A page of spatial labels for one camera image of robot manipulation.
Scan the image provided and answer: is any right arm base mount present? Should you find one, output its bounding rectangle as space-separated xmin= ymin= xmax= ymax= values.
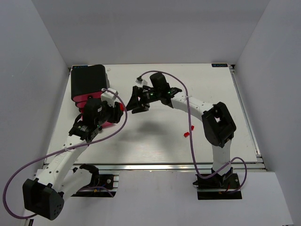
xmin=192 ymin=173 xmax=242 ymax=200

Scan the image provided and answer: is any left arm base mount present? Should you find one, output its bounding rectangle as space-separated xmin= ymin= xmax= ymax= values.
xmin=72 ymin=164 xmax=119 ymax=198

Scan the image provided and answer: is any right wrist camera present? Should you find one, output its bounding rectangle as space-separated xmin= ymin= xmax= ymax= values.
xmin=135 ymin=76 xmax=148 ymax=87

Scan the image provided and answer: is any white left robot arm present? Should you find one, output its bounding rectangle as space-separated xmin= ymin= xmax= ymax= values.
xmin=23 ymin=98 xmax=124 ymax=220

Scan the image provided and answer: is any black drawer cabinet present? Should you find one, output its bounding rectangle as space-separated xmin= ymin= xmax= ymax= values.
xmin=71 ymin=65 xmax=110 ymax=98

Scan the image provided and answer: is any pink top drawer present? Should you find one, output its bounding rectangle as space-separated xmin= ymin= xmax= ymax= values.
xmin=71 ymin=91 xmax=102 ymax=102

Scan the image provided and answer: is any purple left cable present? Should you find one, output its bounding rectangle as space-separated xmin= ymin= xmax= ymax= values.
xmin=2 ymin=88 xmax=129 ymax=219

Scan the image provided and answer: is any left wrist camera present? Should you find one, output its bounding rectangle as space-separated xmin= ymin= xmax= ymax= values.
xmin=101 ymin=88 xmax=118 ymax=107

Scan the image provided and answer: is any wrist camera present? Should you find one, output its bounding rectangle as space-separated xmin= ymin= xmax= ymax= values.
xmin=101 ymin=88 xmax=118 ymax=107
xmin=135 ymin=76 xmax=148 ymax=87

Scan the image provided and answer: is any pink drawer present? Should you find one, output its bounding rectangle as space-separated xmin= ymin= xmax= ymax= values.
xmin=76 ymin=101 xmax=86 ymax=108
xmin=79 ymin=108 xmax=113 ymax=129
xmin=71 ymin=91 xmax=102 ymax=102

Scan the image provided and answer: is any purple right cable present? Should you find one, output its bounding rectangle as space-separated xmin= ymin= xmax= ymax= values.
xmin=138 ymin=71 xmax=247 ymax=194

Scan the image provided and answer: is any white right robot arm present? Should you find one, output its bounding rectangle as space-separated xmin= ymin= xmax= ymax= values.
xmin=126 ymin=71 xmax=237 ymax=184

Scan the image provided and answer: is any pink bottom drawer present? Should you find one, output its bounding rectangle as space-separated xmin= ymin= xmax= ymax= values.
xmin=79 ymin=108 xmax=113 ymax=129

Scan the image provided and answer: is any aluminium table rail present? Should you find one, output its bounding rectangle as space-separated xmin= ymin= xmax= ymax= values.
xmin=75 ymin=162 xmax=266 ymax=172

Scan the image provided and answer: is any purple cable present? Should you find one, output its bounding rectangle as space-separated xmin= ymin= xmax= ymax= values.
xmin=2 ymin=88 xmax=129 ymax=219
xmin=138 ymin=71 xmax=247 ymax=194

